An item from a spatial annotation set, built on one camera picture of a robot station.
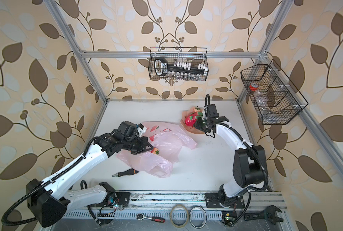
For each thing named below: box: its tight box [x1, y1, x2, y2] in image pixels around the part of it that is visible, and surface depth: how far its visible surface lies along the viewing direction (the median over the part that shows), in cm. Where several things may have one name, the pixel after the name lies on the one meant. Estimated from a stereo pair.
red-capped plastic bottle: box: [249, 82, 277, 116], surface depth 80 cm
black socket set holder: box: [154, 56, 209, 77], surface depth 84 cm
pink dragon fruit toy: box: [184, 112, 203, 130], surface depth 100 cm
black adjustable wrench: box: [243, 205, 284, 225], surface depth 71 cm
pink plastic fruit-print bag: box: [117, 121, 198, 179], surface depth 81 cm
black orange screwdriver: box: [111, 168, 140, 178], surface depth 84 cm
